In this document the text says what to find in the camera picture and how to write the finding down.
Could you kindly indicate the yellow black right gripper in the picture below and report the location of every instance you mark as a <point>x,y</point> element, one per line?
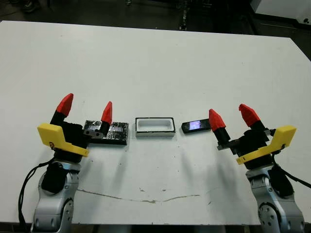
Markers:
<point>252,145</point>

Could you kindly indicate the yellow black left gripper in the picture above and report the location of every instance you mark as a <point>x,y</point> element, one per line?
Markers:
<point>73,139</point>

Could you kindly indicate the black camera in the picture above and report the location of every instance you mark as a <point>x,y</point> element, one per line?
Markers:
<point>194,126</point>

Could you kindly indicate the black foil box lid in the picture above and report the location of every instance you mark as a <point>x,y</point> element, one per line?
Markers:
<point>119,132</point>

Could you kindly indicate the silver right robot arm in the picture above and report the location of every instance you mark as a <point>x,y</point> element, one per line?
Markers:
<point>277,208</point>

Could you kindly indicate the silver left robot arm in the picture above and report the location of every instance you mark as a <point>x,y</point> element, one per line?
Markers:
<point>56,206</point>

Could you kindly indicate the black metal stand pole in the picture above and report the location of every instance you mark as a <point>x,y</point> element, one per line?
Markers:
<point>182,17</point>

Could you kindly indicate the dark shoe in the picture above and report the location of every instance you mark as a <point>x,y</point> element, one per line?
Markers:
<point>29,4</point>

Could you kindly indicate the white lined camera box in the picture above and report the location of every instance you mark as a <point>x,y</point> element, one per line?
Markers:
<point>155,126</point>

